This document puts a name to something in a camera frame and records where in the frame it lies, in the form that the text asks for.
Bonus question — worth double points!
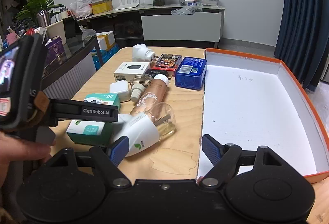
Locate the black tablet stand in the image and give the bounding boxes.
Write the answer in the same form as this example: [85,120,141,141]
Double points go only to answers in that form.
[63,16,83,39]

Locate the blue curtain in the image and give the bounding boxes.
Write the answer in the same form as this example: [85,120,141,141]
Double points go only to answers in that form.
[273,0,329,94]

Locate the white television cabinet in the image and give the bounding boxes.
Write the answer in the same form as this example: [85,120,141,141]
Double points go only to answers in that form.
[76,5,226,49]

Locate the rose-gold bottle white cap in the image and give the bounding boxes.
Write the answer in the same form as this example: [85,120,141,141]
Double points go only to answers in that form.
[129,74,170,117]

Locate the white plug-in vaporizer with bottle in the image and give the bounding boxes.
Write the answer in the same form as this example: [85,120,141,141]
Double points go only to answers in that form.
[110,102,177,158]

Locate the green white bandage box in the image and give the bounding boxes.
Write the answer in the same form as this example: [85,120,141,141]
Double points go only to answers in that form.
[66,93,121,146]

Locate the white router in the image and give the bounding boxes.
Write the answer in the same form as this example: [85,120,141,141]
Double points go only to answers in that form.
[115,0,145,11]

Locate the blue plastic box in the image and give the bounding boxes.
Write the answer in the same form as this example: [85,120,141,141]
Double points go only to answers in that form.
[175,57,207,90]

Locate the white foam box yellow tape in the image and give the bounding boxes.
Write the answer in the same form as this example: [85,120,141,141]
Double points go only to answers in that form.
[96,31,116,51]

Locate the clear plastic organizer box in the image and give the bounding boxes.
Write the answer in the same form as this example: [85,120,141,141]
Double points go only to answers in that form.
[179,0,219,8]

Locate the illustrated playing card box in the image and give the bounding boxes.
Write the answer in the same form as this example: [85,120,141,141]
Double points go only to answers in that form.
[152,54,183,72]

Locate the clear plastic bag of parts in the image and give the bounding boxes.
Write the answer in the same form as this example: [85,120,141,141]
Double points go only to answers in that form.
[171,7,202,15]

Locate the beige paper cup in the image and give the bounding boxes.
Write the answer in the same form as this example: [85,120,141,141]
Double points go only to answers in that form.
[45,20,67,45]

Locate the glass-top side table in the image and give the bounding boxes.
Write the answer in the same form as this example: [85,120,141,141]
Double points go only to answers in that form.
[41,29,104,100]

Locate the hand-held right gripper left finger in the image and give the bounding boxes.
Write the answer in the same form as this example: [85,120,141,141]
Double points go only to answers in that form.
[46,136,132,187]

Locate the white medicine box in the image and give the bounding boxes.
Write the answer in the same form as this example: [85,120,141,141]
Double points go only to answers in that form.
[33,26,48,40]

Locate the orange cardboard box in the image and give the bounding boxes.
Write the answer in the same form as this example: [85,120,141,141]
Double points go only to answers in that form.
[197,48,329,184]

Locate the person's left hand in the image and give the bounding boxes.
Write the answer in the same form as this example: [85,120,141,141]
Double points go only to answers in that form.
[0,132,53,188]

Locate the white charger box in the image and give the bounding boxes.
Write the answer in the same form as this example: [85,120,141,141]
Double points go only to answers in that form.
[114,61,151,83]

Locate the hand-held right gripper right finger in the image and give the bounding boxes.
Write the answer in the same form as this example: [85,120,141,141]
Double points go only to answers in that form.
[199,134,286,187]

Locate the white plastic bag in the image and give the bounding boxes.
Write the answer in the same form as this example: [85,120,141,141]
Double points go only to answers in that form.
[69,0,93,18]

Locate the pink box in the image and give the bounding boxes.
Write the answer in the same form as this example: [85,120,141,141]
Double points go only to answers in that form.
[6,32,21,46]

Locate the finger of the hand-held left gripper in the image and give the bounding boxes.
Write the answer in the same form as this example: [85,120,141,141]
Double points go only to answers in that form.
[49,98,119,127]

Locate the steel tumbler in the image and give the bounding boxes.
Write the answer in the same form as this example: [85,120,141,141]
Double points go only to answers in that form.
[36,10,52,28]

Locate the blue plastic bag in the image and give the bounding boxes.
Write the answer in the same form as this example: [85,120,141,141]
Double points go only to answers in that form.
[90,44,119,71]

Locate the purple tissue box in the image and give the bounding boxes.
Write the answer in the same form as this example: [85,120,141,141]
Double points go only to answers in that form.
[43,36,65,67]

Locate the clear glass bottle white cap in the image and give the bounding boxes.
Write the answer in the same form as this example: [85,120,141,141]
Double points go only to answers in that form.
[130,74,154,103]

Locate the leafy green houseplant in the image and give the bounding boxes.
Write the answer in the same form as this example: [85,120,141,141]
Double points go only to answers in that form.
[15,0,65,27]

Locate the white power adapter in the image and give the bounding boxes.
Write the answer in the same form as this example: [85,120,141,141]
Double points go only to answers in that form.
[109,82,130,103]

